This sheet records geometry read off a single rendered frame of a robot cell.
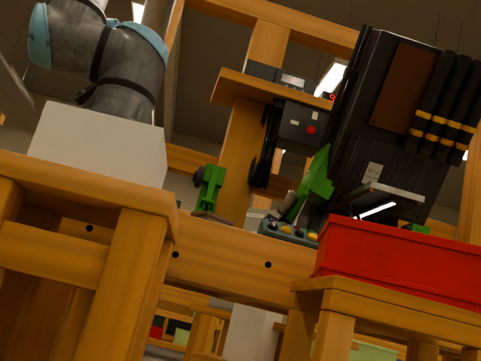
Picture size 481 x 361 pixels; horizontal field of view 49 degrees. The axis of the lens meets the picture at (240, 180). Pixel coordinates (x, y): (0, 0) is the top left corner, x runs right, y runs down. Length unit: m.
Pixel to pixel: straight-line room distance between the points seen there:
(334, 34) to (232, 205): 0.83
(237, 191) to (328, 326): 1.05
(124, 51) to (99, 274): 0.43
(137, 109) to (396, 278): 0.57
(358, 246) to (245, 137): 1.04
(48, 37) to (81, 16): 0.08
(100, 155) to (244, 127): 1.13
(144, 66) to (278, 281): 0.59
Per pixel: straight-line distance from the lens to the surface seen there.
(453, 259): 1.05
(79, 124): 0.92
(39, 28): 1.06
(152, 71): 1.04
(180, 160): 1.99
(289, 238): 1.28
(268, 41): 2.13
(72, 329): 1.83
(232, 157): 1.93
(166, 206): 0.82
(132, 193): 0.82
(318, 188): 1.59
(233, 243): 1.24
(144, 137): 0.90
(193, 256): 1.23
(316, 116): 1.94
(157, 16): 1.44
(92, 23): 1.07
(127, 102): 0.99
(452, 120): 1.62
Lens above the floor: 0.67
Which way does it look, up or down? 16 degrees up
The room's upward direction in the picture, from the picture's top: 14 degrees clockwise
